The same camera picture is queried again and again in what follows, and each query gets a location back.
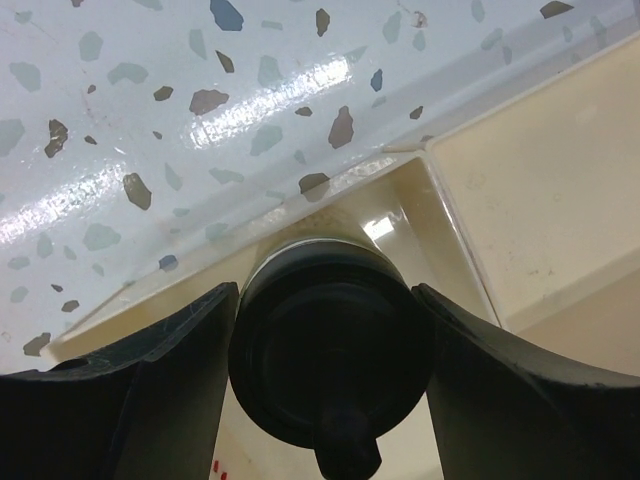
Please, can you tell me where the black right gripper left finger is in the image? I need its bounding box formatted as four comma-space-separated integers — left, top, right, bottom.
1, 283, 239, 479

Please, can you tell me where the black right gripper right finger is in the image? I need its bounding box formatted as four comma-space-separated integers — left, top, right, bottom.
412, 284, 639, 479

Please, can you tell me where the sesame seed shaker jar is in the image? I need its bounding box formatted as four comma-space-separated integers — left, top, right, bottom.
228, 238, 433, 479

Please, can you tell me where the cream divided organizer box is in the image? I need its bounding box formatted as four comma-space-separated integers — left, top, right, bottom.
41, 35, 640, 480

